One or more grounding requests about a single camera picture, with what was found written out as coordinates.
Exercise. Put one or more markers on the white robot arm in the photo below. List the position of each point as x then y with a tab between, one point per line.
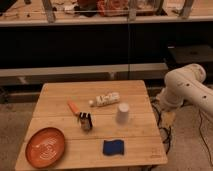
186	83

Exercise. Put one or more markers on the blue sponge eraser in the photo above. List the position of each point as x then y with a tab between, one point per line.
113	147

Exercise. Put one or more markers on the white plastic bottle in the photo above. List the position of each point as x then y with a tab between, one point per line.
105	99

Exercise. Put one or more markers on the black box on shelf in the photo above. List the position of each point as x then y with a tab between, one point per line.
183	55

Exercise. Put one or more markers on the orange ribbed plate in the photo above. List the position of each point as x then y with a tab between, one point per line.
45	147

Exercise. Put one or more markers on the wooden workbench shelf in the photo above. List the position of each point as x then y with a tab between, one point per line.
15	13

